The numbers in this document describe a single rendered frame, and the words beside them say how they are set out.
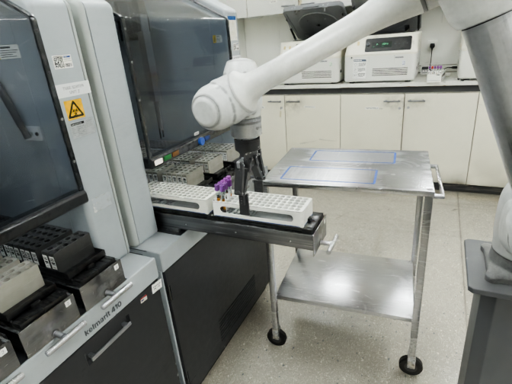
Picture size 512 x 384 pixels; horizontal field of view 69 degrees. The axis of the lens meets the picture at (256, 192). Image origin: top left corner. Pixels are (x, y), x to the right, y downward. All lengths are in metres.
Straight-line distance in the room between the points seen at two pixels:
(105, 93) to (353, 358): 1.43
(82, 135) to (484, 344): 1.21
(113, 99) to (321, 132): 2.54
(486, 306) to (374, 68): 2.40
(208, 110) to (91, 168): 0.40
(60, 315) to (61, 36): 0.64
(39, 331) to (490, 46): 1.03
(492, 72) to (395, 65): 2.49
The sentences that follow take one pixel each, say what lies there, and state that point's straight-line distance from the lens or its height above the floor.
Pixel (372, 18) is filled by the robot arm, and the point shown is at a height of 1.34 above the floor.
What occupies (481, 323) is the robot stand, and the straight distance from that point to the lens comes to 1.24.
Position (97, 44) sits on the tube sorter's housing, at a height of 1.34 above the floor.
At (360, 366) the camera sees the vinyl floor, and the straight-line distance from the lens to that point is 1.79.
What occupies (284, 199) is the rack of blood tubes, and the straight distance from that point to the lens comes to 1.13.
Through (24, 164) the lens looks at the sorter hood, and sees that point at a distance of 0.96.
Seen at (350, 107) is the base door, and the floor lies 0.71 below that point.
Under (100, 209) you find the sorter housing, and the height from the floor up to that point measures 0.92.
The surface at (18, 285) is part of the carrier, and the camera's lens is 1.00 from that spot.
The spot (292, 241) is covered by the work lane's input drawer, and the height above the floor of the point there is 0.78.
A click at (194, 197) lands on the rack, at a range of 1.20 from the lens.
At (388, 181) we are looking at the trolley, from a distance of 1.38.
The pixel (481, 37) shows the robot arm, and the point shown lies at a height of 1.29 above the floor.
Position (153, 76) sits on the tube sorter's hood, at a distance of 1.24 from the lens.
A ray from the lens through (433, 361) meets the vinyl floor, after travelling 1.88.
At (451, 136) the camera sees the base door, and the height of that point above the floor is 0.48.
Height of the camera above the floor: 1.32
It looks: 23 degrees down
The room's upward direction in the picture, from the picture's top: 5 degrees counter-clockwise
